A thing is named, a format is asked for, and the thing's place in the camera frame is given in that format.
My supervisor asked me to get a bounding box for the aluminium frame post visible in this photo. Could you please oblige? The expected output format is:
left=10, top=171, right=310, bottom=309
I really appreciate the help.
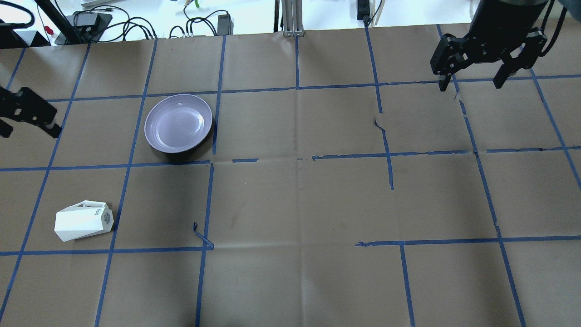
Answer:
left=281, top=0, right=305, bottom=38

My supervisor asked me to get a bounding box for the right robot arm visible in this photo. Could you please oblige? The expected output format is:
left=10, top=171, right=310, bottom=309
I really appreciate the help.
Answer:
left=430, top=0, right=580, bottom=91

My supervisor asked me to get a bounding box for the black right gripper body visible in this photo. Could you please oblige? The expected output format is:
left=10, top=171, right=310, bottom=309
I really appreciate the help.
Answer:
left=430, top=27, right=548, bottom=76

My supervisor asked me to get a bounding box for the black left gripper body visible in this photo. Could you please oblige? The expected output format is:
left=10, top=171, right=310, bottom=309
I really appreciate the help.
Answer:
left=0, top=87, right=57, bottom=130

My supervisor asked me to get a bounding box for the lavender round plate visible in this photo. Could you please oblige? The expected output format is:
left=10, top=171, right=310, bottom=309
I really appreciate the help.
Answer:
left=143, top=94, right=214, bottom=154

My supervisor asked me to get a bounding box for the black power adapter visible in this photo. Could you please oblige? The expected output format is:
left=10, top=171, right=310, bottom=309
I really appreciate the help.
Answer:
left=216, top=13, right=234, bottom=35

